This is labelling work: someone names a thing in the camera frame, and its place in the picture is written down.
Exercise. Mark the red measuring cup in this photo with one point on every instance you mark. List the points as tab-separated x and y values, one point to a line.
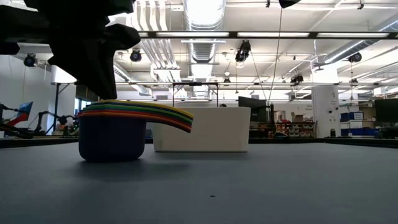
140	116

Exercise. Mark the black hanging camera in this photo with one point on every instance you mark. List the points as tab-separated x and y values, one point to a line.
135	55
30	60
297	78
242	51
355	57

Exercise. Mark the cardboard box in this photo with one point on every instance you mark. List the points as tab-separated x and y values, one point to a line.
298	117

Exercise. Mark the white plastic basket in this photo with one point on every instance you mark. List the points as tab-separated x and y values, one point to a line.
214	130

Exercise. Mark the red and black background robot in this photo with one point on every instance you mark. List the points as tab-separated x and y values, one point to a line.
9	124

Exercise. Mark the black background robot arm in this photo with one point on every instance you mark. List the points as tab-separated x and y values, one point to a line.
46	116

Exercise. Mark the blue storage bins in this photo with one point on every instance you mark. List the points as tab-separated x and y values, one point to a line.
351	116

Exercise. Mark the shelf with red parts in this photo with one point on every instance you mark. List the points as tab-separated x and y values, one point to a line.
289	129

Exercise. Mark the green measuring cup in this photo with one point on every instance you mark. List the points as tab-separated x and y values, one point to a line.
140	108

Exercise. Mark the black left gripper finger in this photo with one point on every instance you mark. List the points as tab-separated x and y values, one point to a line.
93	62

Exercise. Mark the tall black rig frame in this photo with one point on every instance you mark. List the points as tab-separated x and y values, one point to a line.
56	105

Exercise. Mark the tilted blue-screen monitor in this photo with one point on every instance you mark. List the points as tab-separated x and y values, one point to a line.
25	111

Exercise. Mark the dark purple measuring cup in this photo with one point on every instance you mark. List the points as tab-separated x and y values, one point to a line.
112	140

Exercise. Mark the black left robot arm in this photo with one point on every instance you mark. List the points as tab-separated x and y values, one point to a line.
18	28

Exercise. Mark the small black rig frame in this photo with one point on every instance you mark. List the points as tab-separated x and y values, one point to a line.
195	83

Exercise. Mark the large black monitor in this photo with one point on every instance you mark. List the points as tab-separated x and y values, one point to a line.
387	110

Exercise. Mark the small black cylinder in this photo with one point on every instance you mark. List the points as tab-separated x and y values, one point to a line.
333	133

